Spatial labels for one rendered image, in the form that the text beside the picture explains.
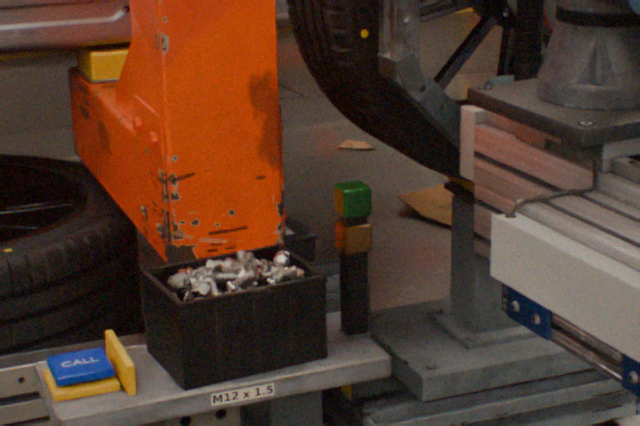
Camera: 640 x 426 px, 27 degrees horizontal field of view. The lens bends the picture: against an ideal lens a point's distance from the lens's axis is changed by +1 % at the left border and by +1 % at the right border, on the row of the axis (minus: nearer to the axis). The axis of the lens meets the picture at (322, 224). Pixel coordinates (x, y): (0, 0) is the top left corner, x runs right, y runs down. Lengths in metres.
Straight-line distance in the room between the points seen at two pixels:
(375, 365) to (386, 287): 1.46
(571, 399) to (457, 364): 0.21
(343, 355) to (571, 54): 0.52
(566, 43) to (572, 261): 0.29
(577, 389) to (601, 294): 1.07
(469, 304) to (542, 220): 0.98
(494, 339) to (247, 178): 0.68
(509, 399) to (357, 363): 0.64
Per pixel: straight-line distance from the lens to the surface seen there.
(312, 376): 1.67
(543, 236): 1.31
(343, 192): 1.67
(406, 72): 1.93
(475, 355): 2.25
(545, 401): 2.27
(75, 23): 2.22
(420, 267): 3.28
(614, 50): 1.42
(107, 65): 2.25
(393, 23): 1.92
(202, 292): 1.61
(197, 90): 1.74
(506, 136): 1.55
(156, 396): 1.62
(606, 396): 2.33
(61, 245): 2.01
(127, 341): 1.93
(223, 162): 1.77
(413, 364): 2.21
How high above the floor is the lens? 1.16
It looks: 19 degrees down
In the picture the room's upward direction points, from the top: 1 degrees counter-clockwise
